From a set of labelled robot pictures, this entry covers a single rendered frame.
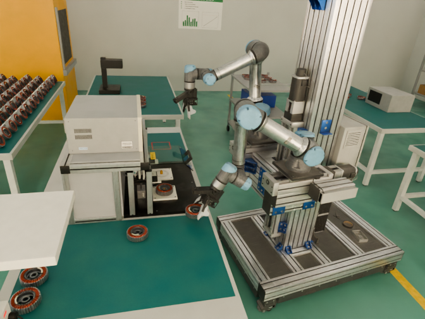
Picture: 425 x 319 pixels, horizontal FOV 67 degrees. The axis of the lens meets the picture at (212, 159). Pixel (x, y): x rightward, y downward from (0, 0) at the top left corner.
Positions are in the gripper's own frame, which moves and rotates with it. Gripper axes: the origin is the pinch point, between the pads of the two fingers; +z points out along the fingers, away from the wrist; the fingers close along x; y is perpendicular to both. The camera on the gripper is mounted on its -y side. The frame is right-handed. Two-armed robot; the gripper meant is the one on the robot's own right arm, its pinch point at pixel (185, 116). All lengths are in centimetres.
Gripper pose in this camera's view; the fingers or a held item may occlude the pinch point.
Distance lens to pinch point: 232.2
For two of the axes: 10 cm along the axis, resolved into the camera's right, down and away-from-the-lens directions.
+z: -0.6, 8.9, 4.5
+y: 9.3, -1.1, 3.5
